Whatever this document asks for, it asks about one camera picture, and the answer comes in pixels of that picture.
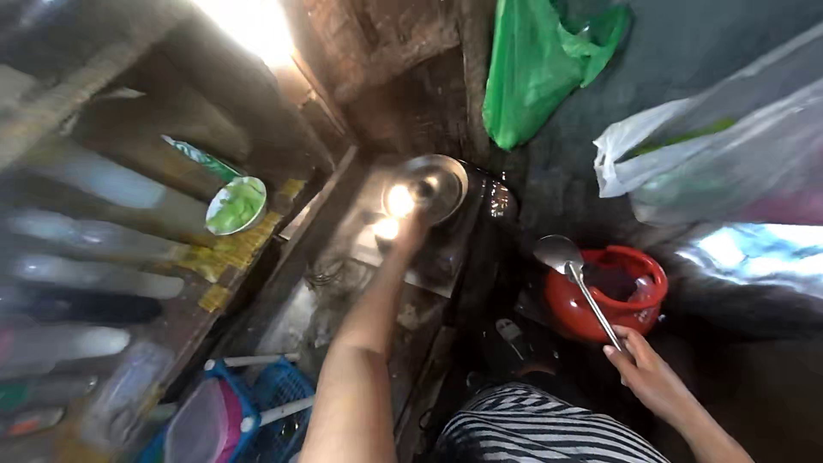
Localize person's left hand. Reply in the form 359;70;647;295
387;204;433;257

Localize person's right hand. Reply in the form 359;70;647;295
603;325;686;422

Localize metal ladle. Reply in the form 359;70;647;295
534;234;630;358

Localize person's left forearm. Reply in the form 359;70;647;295
298;241;422;463

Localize person's right forearm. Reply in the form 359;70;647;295
664;386;754;463

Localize round metal pan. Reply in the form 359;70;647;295
384;154;469;226

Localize metal gas stove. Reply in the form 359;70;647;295
350;157;486;298

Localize red plastic pot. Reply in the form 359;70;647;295
544;245;670;343

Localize shiny dark metal pot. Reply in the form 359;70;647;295
479;168;520;224

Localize person's body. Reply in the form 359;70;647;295
434;382;673;463

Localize person's legs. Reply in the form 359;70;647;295
468;318;560;388

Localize white bowl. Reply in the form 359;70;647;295
205;176;267;236

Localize green plastic bag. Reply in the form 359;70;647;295
482;0;632;152

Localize yellow woven mat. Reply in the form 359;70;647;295
177;179;307;314

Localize green leafy vegetables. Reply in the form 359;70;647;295
207;178;265;234

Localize clear white plastic bag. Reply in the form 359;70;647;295
593;22;823;227

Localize green white packet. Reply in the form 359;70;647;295
161;134;243;183

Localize blue plastic rack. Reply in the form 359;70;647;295
138;352;316;463

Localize wooden shelf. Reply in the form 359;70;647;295
122;144;357;412

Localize pink rimmed plastic container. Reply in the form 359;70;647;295
164;377;243;463

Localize row of bottles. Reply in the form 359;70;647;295
0;138;210;451

